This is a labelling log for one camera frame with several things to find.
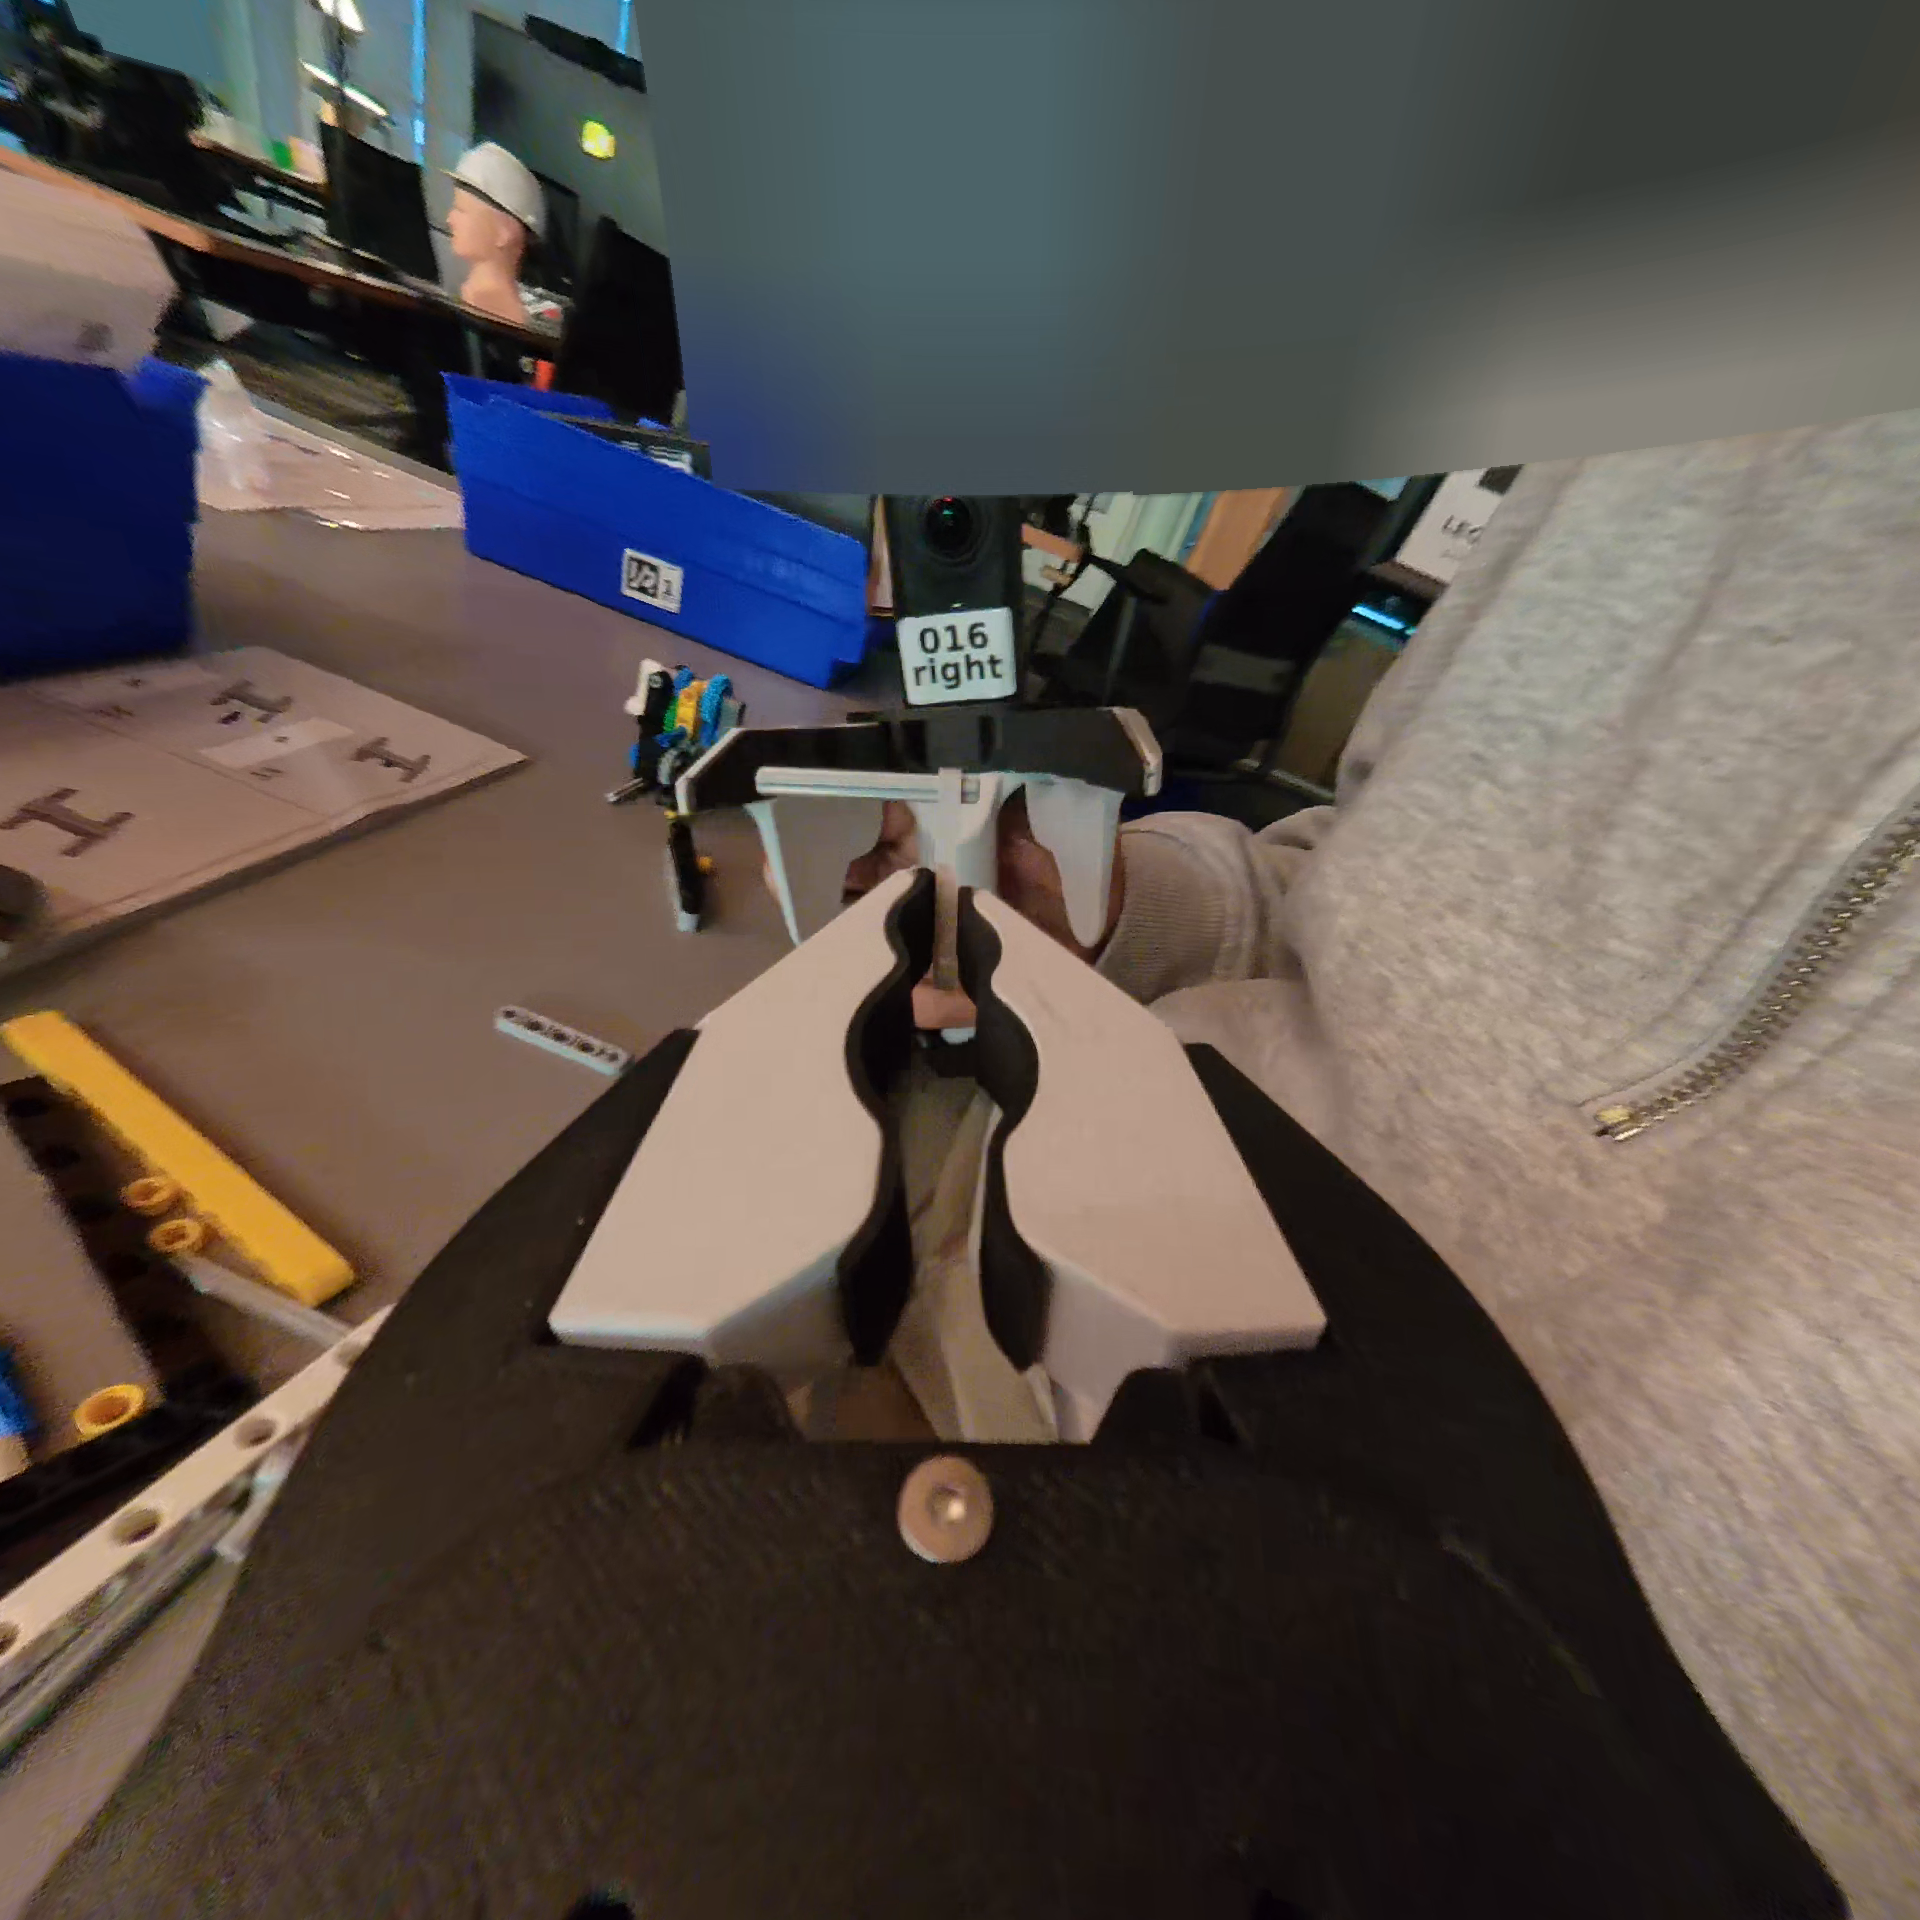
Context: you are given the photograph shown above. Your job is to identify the loose paper sheets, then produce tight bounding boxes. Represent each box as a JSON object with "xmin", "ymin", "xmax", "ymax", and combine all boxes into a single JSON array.
[{"xmin": 193, "ymin": 404, "xmax": 465, "ymax": 536}]

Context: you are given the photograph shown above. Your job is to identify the white paper box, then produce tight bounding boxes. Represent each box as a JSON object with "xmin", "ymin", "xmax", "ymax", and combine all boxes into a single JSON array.
[{"xmin": 0, "ymin": 165, "xmax": 182, "ymax": 368}]

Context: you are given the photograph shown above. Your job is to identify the wooden door panel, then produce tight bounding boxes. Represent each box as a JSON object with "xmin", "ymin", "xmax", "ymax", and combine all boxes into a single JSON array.
[{"xmin": 1184, "ymin": 488, "xmax": 1295, "ymax": 595}]

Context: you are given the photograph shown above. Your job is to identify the long black lego beam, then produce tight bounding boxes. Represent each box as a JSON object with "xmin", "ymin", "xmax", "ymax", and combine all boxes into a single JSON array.
[{"xmin": 0, "ymin": 1072, "xmax": 265, "ymax": 1443}]

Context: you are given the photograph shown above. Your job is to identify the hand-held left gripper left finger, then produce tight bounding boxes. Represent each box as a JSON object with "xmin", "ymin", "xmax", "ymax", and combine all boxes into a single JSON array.
[{"xmin": 546, "ymin": 866, "xmax": 932, "ymax": 1443}]

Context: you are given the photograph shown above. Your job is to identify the long wooden desk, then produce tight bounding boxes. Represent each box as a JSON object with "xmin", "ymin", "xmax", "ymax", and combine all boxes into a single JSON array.
[{"xmin": 0, "ymin": 141, "xmax": 564, "ymax": 355}]

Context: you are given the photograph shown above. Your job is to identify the person's right forearm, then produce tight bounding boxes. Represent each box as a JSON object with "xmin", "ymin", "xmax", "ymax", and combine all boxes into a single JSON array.
[{"xmin": 1110, "ymin": 809, "xmax": 1354, "ymax": 1040}]

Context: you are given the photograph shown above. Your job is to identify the blue bin with tag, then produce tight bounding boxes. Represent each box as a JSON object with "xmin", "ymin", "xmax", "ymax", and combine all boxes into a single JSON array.
[{"xmin": 441, "ymin": 372, "xmax": 886, "ymax": 692}]

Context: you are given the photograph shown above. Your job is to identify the yellow lego beam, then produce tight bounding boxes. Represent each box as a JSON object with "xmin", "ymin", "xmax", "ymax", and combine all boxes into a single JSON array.
[{"xmin": 0, "ymin": 1008, "xmax": 356, "ymax": 1311}]

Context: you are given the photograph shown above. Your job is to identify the black office chair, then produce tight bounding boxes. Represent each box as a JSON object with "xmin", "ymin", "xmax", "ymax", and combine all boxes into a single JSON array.
[{"xmin": 1034, "ymin": 481, "xmax": 1441, "ymax": 827}]

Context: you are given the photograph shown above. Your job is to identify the small colourful lego assembly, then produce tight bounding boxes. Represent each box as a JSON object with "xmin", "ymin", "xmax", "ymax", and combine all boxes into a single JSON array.
[{"xmin": 607, "ymin": 661, "xmax": 748, "ymax": 812}]

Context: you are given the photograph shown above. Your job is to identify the small grey lego beam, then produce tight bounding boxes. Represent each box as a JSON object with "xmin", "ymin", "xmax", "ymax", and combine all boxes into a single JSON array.
[{"xmin": 496, "ymin": 1005, "xmax": 633, "ymax": 1076}]

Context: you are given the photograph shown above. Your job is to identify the clear plastic bag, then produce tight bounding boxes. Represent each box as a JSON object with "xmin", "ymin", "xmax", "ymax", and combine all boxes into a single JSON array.
[{"xmin": 193, "ymin": 359, "xmax": 274, "ymax": 496}]

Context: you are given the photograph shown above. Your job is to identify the white hard hat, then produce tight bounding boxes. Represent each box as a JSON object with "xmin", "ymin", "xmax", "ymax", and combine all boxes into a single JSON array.
[{"xmin": 444, "ymin": 139, "xmax": 549, "ymax": 242}]

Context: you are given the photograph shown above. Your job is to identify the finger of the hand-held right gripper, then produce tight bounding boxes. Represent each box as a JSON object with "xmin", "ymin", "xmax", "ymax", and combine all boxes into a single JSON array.
[
  {"xmin": 989, "ymin": 709, "xmax": 1167, "ymax": 964},
  {"xmin": 671, "ymin": 713, "xmax": 932, "ymax": 947}
]

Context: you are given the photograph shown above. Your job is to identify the short black lego beam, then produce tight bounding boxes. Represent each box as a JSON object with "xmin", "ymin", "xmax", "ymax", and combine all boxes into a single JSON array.
[{"xmin": 0, "ymin": 1395, "xmax": 265, "ymax": 1561}]

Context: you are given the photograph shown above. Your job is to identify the large dark display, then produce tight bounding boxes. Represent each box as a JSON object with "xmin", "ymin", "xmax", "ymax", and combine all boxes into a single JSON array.
[{"xmin": 470, "ymin": 11, "xmax": 669, "ymax": 242}]

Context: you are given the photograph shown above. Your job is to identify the lego instruction booklet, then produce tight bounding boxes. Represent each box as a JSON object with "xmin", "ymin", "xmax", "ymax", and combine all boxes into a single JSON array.
[{"xmin": 0, "ymin": 645, "xmax": 530, "ymax": 976}]

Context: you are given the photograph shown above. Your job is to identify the large blue storage bin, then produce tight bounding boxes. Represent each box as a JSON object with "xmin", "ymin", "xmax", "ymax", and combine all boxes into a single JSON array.
[{"xmin": 0, "ymin": 353, "xmax": 208, "ymax": 682}]

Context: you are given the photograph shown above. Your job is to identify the mannequin head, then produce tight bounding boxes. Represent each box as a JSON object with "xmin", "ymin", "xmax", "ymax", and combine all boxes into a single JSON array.
[{"xmin": 450, "ymin": 201, "xmax": 534, "ymax": 328}]

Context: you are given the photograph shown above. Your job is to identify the black box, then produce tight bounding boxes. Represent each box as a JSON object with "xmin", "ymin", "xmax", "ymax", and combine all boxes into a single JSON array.
[{"xmin": 561, "ymin": 412, "xmax": 712, "ymax": 482}]

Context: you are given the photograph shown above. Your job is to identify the black monitor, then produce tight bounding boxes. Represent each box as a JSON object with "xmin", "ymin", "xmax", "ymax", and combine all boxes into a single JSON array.
[
  {"xmin": 320, "ymin": 119, "xmax": 444, "ymax": 288},
  {"xmin": 554, "ymin": 218, "xmax": 682, "ymax": 431}
]

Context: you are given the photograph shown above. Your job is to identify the white lego beam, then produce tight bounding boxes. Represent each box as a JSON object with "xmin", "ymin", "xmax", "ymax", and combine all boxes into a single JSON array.
[{"xmin": 0, "ymin": 1305, "xmax": 396, "ymax": 1667}]

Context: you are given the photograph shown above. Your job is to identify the person's right hand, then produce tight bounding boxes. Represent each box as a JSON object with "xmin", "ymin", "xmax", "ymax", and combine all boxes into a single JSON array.
[{"xmin": 838, "ymin": 795, "xmax": 1124, "ymax": 969}]

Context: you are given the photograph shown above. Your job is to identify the white lettered sign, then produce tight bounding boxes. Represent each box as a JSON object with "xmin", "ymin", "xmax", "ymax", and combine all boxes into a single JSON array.
[{"xmin": 1400, "ymin": 464, "xmax": 1525, "ymax": 578}]

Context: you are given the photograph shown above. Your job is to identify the short grey lego axle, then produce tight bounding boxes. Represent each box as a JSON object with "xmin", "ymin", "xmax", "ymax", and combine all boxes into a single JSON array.
[{"xmin": 188, "ymin": 1252, "xmax": 353, "ymax": 1349}]

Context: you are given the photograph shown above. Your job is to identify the long grey lego axle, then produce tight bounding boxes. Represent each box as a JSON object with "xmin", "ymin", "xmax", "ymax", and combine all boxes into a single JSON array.
[{"xmin": 0, "ymin": 1485, "xmax": 248, "ymax": 1757}]

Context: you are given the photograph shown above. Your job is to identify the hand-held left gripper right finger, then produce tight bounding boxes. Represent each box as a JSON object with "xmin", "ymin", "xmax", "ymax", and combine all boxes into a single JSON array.
[{"xmin": 957, "ymin": 884, "xmax": 1332, "ymax": 1444}]

